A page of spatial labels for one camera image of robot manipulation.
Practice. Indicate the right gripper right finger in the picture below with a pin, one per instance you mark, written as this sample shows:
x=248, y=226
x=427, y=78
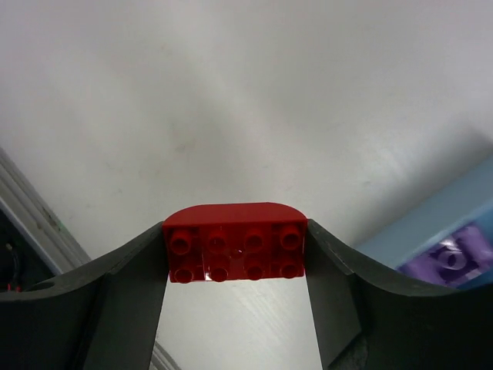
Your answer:
x=369, y=316

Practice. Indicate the aluminium rail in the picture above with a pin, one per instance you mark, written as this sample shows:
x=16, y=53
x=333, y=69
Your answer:
x=36, y=222

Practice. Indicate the purple yellow lego flower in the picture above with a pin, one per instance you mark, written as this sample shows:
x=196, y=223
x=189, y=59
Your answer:
x=461, y=260

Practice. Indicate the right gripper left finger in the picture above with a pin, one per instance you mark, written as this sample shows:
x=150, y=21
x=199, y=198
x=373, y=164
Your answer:
x=102, y=315

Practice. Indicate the light blue container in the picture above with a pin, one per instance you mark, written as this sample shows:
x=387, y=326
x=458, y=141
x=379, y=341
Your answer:
x=466, y=200

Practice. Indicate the large red lego brick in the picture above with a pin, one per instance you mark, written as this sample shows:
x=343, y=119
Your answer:
x=235, y=242

